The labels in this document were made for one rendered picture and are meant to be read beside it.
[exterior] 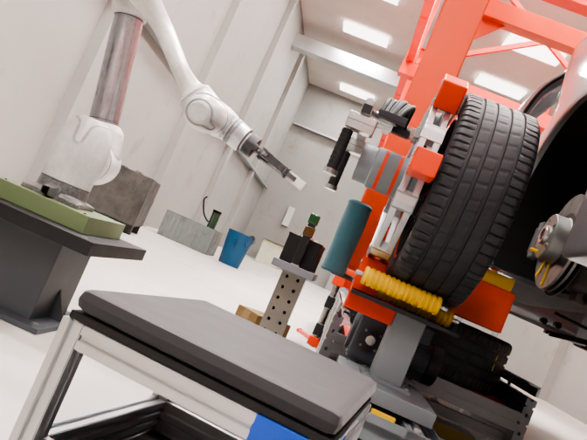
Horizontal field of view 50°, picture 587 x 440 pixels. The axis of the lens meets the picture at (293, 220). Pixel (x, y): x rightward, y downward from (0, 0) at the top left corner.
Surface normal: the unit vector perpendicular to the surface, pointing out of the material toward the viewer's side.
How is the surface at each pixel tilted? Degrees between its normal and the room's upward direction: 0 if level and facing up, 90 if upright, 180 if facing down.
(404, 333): 90
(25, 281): 90
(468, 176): 88
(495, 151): 70
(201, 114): 105
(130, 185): 90
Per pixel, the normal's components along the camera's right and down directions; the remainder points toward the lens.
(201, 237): -0.10, -0.11
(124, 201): 0.11, -0.01
